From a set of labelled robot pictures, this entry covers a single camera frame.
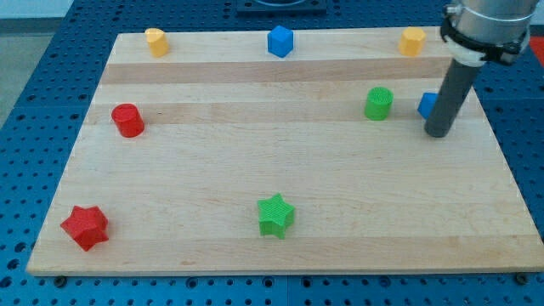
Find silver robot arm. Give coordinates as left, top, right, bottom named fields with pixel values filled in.
left=440, top=0, right=539, bottom=67

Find yellow half-round block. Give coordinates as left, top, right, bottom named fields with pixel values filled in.
left=144, top=28, right=169, bottom=58

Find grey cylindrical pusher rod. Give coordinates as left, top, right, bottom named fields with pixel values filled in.
left=424, top=59, right=481, bottom=138

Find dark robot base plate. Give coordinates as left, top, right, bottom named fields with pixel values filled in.
left=235, top=0, right=327, bottom=15

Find red cylinder block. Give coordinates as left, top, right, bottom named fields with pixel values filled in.
left=111, top=103, right=145, bottom=138

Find yellow hexagon block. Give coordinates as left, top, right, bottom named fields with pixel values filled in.
left=398, top=26, right=427, bottom=57

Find blue triangle block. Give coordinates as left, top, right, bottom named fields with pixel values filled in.
left=417, top=93, right=438, bottom=119

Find wooden board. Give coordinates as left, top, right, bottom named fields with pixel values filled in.
left=27, top=27, right=543, bottom=276

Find blue cube block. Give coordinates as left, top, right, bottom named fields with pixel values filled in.
left=267, top=25, right=294, bottom=58

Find green cylinder block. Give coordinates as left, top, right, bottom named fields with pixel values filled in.
left=364, top=87, right=394, bottom=121

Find green star block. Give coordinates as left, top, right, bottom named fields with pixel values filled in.
left=257, top=193, right=295, bottom=240

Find red star block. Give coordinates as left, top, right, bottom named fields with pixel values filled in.
left=60, top=206, right=109, bottom=252

